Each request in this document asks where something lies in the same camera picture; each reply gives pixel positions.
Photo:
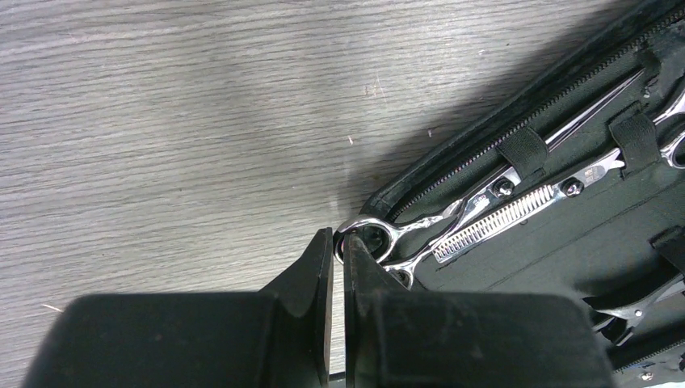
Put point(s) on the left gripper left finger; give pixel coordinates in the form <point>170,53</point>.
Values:
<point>278,336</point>

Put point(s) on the black hair clip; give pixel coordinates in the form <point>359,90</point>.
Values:
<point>618,312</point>

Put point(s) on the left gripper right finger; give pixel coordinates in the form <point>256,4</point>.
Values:
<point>401,338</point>

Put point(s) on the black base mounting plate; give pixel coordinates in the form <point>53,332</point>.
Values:
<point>663,368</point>

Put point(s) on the silver scissors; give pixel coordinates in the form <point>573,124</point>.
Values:
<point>514,210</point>
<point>492,190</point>

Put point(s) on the black zip tool case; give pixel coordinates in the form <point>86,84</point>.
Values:
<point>618,230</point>

